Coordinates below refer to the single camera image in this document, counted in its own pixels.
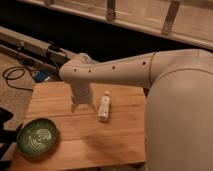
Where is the black power adapter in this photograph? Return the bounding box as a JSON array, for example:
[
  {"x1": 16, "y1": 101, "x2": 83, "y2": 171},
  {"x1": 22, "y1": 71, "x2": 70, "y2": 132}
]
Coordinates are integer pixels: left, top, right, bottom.
[{"x1": 46, "y1": 42, "x2": 62, "y2": 56}]

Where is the black coiled cable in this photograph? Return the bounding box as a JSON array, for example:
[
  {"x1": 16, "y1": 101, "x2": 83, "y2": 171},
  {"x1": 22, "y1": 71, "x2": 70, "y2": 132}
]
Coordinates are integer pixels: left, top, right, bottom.
[{"x1": 2, "y1": 65, "x2": 35, "y2": 93}]

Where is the green ceramic bowl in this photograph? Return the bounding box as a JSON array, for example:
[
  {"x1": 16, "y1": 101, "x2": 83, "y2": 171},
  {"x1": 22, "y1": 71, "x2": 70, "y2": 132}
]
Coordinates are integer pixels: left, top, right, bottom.
[{"x1": 17, "y1": 118, "x2": 58, "y2": 157}]

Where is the black object at left edge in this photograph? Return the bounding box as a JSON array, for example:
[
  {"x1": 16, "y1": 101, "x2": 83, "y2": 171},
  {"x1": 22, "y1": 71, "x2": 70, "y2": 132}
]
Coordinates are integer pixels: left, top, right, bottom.
[{"x1": 0, "y1": 107, "x2": 22, "y2": 171}]

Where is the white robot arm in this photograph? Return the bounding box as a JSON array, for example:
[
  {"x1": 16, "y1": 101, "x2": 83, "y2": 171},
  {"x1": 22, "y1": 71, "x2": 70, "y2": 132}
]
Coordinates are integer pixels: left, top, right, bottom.
[{"x1": 59, "y1": 49, "x2": 213, "y2": 171}]

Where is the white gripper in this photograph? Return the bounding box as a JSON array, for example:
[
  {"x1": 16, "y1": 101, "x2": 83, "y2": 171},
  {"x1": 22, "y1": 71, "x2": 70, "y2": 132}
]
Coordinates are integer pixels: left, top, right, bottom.
[{"x1": 70, "y1": 82, "x2": 96, "y2": 113}]

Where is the blue device on floor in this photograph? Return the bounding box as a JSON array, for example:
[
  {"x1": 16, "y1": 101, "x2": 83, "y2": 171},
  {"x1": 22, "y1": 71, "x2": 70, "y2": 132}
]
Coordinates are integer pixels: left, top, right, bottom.
[{"x1": 34, "y1": 69, "x2": 50, "y2": 83}]

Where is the metal window frame rail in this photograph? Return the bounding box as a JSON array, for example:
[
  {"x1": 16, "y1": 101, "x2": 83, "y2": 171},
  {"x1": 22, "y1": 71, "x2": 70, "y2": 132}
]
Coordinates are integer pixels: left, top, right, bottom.
[{"x1": 19, "y1": 0, "x2": 213, "y2": 50}]

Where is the small white bottle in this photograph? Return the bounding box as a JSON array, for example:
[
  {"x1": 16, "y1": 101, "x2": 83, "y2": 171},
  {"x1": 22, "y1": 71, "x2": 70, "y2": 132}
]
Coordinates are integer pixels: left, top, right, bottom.
[{"x1": 98, "y1": 91, "x2": 110, "y2": 122}]

